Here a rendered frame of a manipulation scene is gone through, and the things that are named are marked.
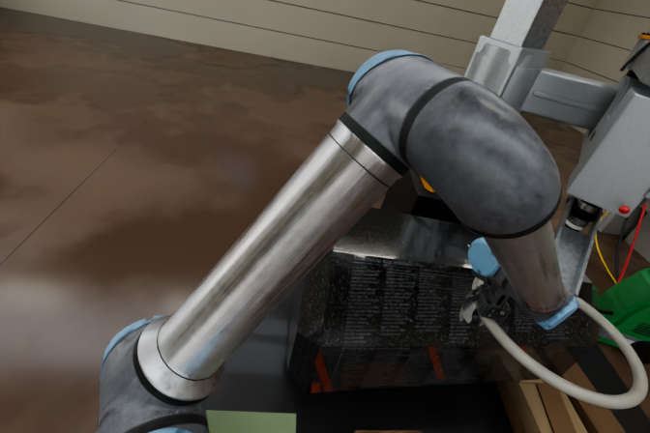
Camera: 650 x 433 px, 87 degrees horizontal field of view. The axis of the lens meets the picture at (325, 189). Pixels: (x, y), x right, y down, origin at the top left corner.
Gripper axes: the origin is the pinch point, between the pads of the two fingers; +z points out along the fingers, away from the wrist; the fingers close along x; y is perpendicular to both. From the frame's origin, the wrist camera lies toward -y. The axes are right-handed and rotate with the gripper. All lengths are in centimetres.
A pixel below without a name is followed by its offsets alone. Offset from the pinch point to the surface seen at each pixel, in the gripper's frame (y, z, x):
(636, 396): 20.2, -7.7, 34.5
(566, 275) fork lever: -26.5, -6.6, 40.9
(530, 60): -106, -70, 27
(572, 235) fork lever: -46, -14, 49
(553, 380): 21.5, -7.8, 12.1
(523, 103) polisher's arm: -111, -49, 37
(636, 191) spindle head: -42, -39, 56
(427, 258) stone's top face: -29.8, 3.8, -8.5
